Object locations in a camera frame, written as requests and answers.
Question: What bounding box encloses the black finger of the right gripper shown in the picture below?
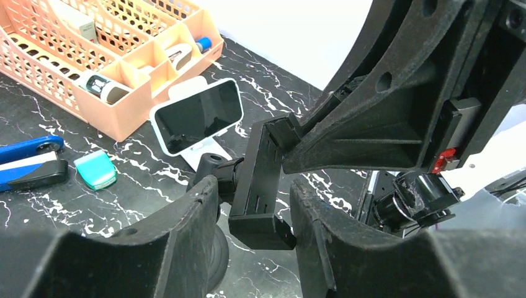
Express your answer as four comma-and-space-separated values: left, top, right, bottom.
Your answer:
283, 1, 468, 174
301, 0, 412, 132

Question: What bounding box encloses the orange file organizer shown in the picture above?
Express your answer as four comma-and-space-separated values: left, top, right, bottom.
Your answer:
1, 1, 224, 142

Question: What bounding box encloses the blue black stapler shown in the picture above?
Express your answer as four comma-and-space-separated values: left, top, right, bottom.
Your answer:
1, 135, 68, 192

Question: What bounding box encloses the light blue phone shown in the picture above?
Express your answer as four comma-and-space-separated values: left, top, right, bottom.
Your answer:
149, 78, 244, 156

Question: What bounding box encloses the white tape dispenser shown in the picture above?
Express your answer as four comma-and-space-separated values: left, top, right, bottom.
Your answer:
164, 43, 193, 71

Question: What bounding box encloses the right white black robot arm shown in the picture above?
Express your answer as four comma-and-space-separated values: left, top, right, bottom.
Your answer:
283, 1, 525, 233

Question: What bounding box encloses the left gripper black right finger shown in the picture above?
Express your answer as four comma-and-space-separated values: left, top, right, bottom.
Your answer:
290, 180, 525, 297

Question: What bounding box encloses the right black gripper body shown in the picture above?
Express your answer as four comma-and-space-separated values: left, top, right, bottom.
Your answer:
423, 1, 525, 173

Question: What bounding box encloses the teal white eraser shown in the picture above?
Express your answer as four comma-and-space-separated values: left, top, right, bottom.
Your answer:
74, 150, 117, 191

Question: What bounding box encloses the blue capped tube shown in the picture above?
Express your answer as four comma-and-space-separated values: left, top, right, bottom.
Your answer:
195, 37, 212, 53

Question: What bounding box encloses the black phone stand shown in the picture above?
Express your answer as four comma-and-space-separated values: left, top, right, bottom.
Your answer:
187, 113, 305, 295

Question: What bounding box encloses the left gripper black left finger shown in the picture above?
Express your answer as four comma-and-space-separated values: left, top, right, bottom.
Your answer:
1, 176, 218, 297

